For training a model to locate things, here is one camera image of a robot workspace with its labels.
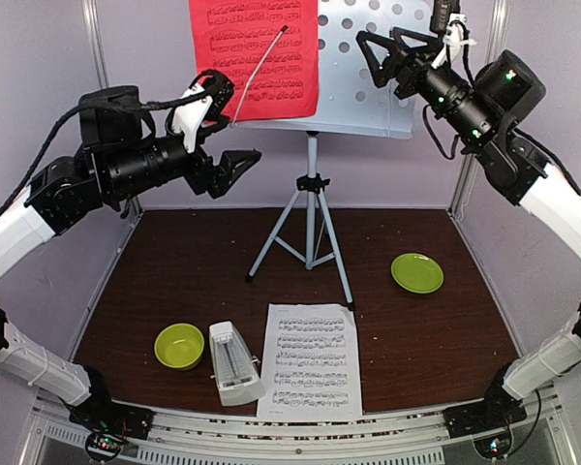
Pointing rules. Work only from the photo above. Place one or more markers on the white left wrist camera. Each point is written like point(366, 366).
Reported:
point(207, 97)

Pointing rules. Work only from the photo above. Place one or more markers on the lime green plate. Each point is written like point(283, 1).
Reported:
point(417, 273)

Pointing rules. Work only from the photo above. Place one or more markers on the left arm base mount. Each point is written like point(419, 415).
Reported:
point(100, 414)

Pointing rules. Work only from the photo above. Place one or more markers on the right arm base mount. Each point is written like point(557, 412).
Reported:
point(497, 409)

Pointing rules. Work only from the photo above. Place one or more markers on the white metronome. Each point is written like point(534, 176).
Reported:
point(235, 373)

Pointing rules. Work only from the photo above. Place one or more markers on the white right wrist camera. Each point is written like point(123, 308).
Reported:
point(450, 25)

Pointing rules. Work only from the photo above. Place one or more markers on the red sheet music page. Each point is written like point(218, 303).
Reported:
point(268, 49)

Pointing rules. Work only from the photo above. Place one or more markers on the lime green bowl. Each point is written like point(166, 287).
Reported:
point(179, 346)

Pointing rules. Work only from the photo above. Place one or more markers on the aluminium front rail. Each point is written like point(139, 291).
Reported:
point(408, 436)

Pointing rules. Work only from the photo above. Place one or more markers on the left aluminium corner post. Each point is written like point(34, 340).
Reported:
point(96, 116)

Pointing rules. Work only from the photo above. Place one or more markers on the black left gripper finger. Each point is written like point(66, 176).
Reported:
point(209, 128)
point(233, 164)

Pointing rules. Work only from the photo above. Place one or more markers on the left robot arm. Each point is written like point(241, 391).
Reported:
point(127, 148)

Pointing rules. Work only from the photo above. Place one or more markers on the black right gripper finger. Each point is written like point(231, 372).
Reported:
point(415, 41)
point(381, 72)

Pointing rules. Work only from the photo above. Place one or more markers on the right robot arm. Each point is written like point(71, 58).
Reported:
point(484, 111)

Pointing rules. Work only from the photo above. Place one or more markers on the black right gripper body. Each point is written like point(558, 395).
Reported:
point(412, 82)

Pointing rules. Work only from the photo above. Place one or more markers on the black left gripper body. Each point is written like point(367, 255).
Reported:
point(200, 177)

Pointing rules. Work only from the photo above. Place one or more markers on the white sheet music page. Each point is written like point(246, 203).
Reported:
point(310, 365)

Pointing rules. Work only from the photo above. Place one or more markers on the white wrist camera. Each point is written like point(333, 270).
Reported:
point(207, 97)
point(450, 25)

